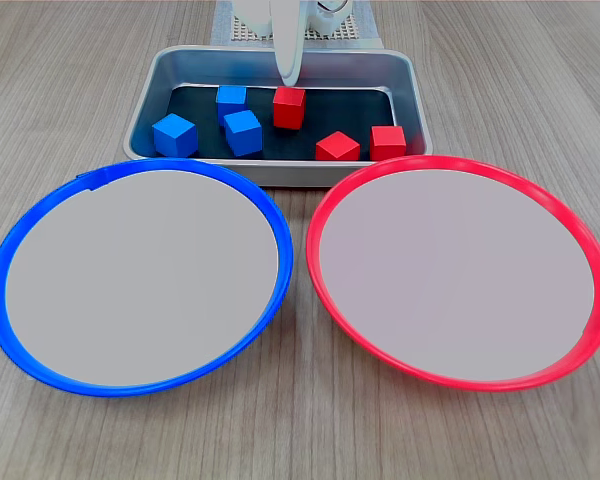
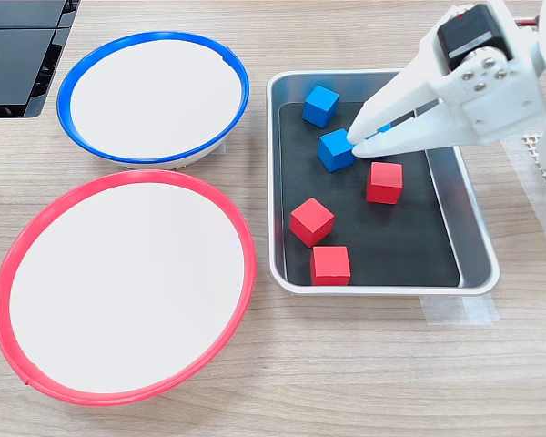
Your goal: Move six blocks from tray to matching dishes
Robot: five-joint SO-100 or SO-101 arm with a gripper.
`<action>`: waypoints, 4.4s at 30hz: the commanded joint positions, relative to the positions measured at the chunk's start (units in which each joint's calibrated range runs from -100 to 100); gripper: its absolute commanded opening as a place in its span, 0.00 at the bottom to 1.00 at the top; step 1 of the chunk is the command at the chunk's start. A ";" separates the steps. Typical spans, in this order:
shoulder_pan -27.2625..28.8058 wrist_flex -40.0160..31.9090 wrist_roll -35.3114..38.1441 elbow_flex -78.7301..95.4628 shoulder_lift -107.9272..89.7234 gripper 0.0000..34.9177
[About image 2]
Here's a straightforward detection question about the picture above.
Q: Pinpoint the red-rimmed white plate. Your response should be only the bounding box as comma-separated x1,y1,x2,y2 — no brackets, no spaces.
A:
0,168,258,408

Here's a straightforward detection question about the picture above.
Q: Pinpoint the black tray mat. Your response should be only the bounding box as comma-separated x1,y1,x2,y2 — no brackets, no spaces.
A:
278,100,461,288

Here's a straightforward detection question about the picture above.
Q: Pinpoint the black device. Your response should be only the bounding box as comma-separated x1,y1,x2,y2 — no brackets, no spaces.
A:
0,0,81,119

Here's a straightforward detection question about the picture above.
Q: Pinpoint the pale perforated plate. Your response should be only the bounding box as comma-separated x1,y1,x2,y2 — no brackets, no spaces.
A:
521,131,546,213

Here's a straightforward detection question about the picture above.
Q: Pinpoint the steel tray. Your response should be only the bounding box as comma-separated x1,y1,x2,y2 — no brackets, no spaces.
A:
266,67,501,297

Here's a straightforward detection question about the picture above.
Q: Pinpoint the short clear tape strip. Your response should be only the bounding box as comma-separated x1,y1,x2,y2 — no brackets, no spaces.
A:
419,294,501,327

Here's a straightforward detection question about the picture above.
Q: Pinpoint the red cube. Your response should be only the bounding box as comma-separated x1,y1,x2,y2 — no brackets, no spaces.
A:
288,196,336,249
309,245,352,287
365,160,404,206

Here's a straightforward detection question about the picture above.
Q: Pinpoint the blue-rimmed white plate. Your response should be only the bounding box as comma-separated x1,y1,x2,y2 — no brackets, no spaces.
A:
56,30,251,170

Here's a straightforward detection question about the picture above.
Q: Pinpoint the blue cube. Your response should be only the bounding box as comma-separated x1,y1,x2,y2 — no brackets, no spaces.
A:
366,121,395,160
301,84,341,128
317,127,359,174

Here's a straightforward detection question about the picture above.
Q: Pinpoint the wide clear tape sheet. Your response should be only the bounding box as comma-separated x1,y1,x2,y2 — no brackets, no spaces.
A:
500,135,546,268

